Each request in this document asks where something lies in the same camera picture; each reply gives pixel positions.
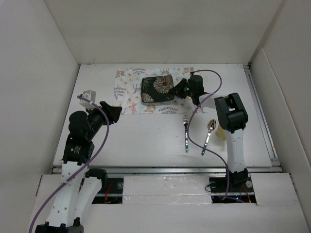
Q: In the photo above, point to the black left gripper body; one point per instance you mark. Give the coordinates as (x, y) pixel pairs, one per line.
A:
(97, 118)

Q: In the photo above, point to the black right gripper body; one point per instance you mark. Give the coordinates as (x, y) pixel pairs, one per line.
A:
(190, 91)

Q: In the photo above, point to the floral patterned cloth placemat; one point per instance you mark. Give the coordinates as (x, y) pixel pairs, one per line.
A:
(128, 87)

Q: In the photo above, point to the black floral square plate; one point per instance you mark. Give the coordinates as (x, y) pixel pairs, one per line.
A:
(157, 89)

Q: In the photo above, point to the silver fork teal handle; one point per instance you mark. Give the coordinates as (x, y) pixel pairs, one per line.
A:
(185, 123)

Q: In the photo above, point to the silver spoon teal handle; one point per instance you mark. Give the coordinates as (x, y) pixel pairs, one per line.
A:
(211, 127)

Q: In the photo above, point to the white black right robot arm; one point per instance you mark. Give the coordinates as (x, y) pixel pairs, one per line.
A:
(232, 117)

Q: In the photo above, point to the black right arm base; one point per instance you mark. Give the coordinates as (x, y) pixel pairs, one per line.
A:
(243, 193)

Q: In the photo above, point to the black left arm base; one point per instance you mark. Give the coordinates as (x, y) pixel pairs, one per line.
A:
(112, 194)

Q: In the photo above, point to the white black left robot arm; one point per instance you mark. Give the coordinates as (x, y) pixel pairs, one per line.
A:
(79, 184)

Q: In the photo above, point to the yellow ceramic cup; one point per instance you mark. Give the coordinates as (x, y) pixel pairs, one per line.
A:
(221, 132)

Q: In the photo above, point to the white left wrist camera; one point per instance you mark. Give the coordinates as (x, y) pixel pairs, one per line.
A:
(88, 95)

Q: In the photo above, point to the aluminium rail front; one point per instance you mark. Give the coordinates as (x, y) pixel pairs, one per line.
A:
(182, 170)

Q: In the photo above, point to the aluminium rail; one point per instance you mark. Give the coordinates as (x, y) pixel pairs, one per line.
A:
(274, 160)
(182, 170)

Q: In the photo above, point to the aluminium rail right side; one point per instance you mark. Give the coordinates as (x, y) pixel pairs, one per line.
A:
(274, 160)

